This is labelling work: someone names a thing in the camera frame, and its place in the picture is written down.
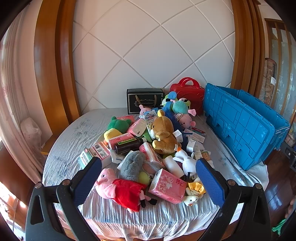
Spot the white bottle orange label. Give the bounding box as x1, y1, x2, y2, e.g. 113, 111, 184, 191
201, 150, 215, 168

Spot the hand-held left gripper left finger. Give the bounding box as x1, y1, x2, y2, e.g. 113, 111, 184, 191
25, 156, 102, 241

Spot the pink flower tissue pack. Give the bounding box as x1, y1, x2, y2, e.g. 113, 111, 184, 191
148, 168, 187, 204

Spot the light blue plush toy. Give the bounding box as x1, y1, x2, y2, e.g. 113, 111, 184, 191
161, 91, 178, 116

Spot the pink curtain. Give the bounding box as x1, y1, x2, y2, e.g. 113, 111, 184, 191
0, 14, 53, 181

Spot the small white blue box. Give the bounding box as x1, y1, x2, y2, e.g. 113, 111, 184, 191
110, 149, 126, 164

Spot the green white medicine box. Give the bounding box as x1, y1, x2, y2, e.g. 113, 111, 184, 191
78, 148, 97, 169

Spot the small bunny plush yellow dress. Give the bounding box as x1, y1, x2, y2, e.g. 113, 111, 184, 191
184, 177, 207, 207

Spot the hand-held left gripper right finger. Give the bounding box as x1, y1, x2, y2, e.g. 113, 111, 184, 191
195, 158, 271, 241

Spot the green slipper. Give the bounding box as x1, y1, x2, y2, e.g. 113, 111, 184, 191
272, 219, 289, 232

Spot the red flat box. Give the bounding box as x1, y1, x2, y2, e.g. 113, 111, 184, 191
117, 115, 135, 123

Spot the small pink pig plush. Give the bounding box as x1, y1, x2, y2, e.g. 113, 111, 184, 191
138, 104, 152, 115

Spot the wooden glass cabinet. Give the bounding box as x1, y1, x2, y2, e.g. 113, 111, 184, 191
264, 17, 296, 116

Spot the white blue printed packet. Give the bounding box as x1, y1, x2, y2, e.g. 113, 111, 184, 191
139, 111, 158, 122

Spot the blue plastic crate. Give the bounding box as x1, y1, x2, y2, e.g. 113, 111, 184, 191
202, 83, 290, 171

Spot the brown glass bottle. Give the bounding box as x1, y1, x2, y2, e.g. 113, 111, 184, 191
114, 137, 147, 155

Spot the wooden headboard pillar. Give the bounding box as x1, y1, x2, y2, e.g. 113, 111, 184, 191
33, 0, 81, 126
231, 0, 266, 100

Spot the white plastic bottle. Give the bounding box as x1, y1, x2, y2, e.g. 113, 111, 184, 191
162, 155, 185, 178

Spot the white plastic bag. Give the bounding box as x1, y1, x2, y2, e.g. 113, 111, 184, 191
20, 117, 42, 149

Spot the pile of medicine boxes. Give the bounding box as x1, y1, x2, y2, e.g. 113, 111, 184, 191
172, 126, 207, 160

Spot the brown bear plush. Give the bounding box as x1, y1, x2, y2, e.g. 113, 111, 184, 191
150, 109, 179, 154

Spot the pink pig plush red dress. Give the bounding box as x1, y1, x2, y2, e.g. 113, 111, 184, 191
94, 168, 158, 214

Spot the red toy suitcase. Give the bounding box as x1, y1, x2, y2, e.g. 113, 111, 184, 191
170, 77, 206, 115

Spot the green frog plush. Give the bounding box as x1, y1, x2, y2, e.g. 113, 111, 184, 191
104, 116, 132, 146

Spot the pink wipes pack grey window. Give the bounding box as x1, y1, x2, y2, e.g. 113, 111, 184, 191
127, 118, 148, 137

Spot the pink pig plush teal shirt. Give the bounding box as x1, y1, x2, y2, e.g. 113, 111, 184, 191
172, 100, 197, 129

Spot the black gift box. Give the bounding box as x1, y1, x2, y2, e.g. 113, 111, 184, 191
126, 88, 165, 115

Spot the blue fuzzy duster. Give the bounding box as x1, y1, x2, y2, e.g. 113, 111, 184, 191
165, 108, 185, 137

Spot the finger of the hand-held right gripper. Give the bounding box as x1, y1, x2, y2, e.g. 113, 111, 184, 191
280, 141, 296, 171

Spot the pink white medicine box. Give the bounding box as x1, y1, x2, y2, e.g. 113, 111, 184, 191
92, 141, 111, 163

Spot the white plush toy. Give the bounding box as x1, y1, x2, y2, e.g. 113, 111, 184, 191
172, 144, 197, 178

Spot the red green box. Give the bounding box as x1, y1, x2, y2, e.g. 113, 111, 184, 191
107, 133, 136, 150

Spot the grey plush toy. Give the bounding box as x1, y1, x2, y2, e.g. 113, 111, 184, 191
120, 150, 166, 186

